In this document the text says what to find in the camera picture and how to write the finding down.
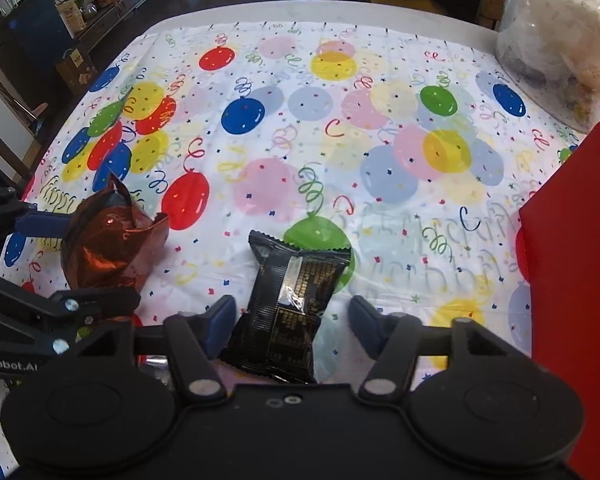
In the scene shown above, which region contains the long low TV stand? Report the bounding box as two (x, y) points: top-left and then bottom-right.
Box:
(75, 0), (197, 63)

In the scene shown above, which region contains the balloon print tablecloth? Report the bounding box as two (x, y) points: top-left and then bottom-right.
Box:
(0, 20), (588, 480)

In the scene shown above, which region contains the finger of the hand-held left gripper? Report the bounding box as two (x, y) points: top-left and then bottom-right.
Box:
(0, 264), (142, 335)
(0, 185), (74, 240)

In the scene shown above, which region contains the clear plastic bag with fluff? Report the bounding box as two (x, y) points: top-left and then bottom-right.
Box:
(495, 0), (600, 132)

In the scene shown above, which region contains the copper foil snack packet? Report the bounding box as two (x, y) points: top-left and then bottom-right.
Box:
(61, 172), (171, 292)

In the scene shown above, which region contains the black snack packet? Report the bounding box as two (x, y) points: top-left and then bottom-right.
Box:
(217, 230), (354, 386)

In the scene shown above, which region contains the black cabinet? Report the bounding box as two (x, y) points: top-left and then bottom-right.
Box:
(0, 0), (77, 107)

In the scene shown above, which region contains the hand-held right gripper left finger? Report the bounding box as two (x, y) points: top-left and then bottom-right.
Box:
(87, 295), (237, 402)

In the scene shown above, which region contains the red and white cardboard box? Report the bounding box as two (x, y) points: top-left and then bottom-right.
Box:
(515, 120), (600, 480)

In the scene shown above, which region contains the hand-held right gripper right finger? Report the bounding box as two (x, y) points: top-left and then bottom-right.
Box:
(349, 296), (503, 403)

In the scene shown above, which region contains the beige box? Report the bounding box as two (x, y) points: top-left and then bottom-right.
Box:
(57, 0), (87, 37)

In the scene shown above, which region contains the wooden chair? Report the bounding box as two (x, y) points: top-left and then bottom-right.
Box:
(477, 0), (507, 31)

